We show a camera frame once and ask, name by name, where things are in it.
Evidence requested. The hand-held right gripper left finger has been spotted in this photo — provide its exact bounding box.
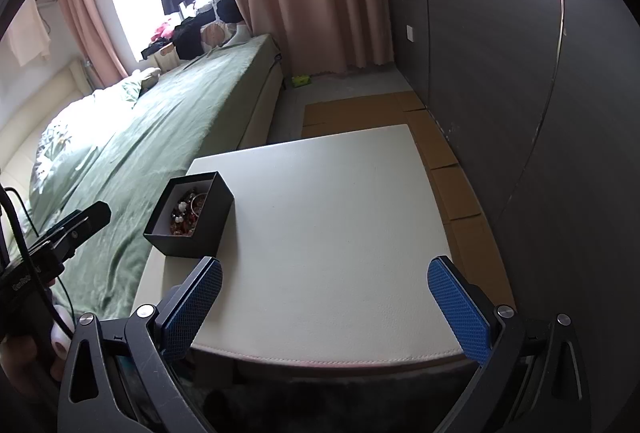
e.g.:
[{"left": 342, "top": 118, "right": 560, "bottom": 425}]
[{"left": 57, "top": 255, "right": 224, "bottom": 433}]

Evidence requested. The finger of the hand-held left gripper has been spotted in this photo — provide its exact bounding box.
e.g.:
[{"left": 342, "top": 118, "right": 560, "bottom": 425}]
[
  {"left": 30, "top": 200, "right": 112, "bottom": 271},
  {"left": 46, "top": 210, "right": 86, "bottom": 236}
]

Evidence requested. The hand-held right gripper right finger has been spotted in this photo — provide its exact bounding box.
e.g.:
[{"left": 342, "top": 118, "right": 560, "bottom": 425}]
[{"left": 426, "top": 255, "right": 593, "bottom": 433}]

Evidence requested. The red bead bracelet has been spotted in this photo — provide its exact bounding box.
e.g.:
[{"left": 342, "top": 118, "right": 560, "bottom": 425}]
[{"left": 169, "top": 213, "right": 199, "bottom": 237}]

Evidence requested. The black jewelry box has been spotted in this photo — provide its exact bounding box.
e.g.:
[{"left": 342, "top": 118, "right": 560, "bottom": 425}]
[{"left": 143, "top": 170, "right": 236, "bottom": 260}]

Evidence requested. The person's left hand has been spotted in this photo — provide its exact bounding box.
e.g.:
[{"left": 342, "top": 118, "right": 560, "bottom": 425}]
[{"left": 0, "top": 335, "right": 56, "bottom": 401}]

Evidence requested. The white floral quilt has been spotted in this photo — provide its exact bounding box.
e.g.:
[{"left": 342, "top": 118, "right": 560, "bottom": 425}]
[{"left": 27, "top": 67, "right": 162, "bottom": 196}]

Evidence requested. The bed with green sheet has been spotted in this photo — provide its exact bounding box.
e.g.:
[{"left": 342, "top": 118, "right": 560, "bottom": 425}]
[{"left": 0, "top": 33, "right": 283, "bottom": 329}]

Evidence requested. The white hanging cloth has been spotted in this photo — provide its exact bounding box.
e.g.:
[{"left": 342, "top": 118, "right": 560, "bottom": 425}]
[{"left": 5, "top": 0, "right": 53, "bottom": 66}]

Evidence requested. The narrow pink curtain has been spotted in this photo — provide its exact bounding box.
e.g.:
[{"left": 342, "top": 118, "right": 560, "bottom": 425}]
[{"left": 50, "top": 0, "right": 133, "bottom": 89}]

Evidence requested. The pile of clothes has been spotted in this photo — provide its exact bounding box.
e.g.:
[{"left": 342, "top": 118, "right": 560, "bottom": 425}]
[{"left": 140, "top": 0, "right": 251, "bottom": 64}]

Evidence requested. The black cable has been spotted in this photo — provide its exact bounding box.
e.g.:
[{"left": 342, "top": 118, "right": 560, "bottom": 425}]
[{"left": 0, "top": 186, "right": 76, "bottom": 334}]

